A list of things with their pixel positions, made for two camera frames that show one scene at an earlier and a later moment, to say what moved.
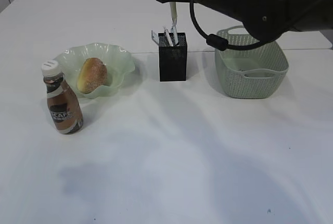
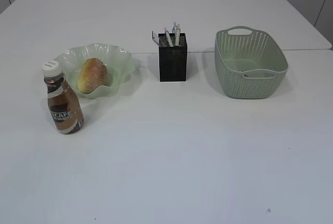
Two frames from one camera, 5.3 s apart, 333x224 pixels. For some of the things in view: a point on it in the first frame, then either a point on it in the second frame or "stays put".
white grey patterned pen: (166, 31) stays put
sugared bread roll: (92, 75) stays put
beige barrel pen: (174, 12) -> (177, 35)
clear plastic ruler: (155, 37) stays put
